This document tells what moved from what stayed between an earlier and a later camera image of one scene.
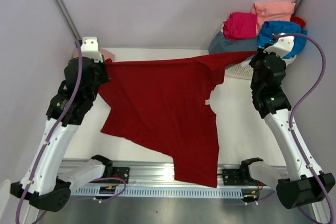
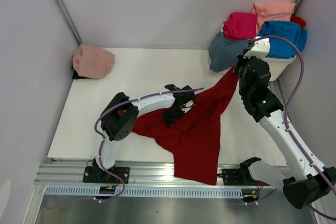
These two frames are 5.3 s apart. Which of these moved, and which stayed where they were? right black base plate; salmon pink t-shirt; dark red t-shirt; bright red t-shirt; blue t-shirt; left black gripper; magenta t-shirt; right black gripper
Moved: left black gripper; dark red t-shirt; right black gripper
Stayed: bright red t-shirt; blue t-shirt; magenta t-shirt; right black base plate; salmon pink t-shirt
